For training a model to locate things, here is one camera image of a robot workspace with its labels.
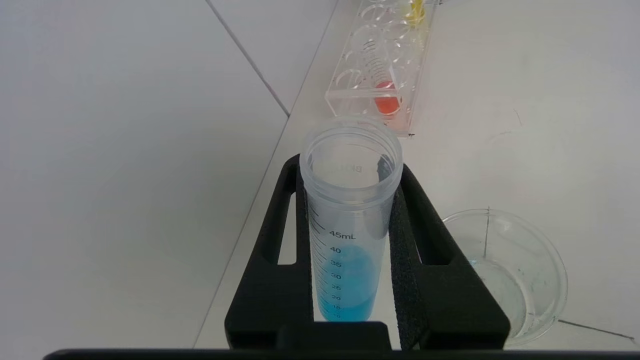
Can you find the red pigment tube white label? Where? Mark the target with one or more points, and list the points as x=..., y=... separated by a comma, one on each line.
x=387, y=100

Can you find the yellow pigment test tube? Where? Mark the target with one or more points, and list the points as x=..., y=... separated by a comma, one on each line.
x=415, y=12

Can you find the clear acrylic test tube rack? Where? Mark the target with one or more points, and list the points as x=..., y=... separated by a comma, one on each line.
x=350, y=97

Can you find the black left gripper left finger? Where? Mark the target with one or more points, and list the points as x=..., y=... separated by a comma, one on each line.
x=270, y=295

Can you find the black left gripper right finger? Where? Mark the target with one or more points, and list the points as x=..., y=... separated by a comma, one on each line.
x=440, y=300

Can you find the clear glass beaker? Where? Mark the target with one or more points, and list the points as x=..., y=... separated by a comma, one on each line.
x=525, y=280

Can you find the blue pigment test tube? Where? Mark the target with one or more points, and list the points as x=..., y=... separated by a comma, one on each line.
x=350, y=200

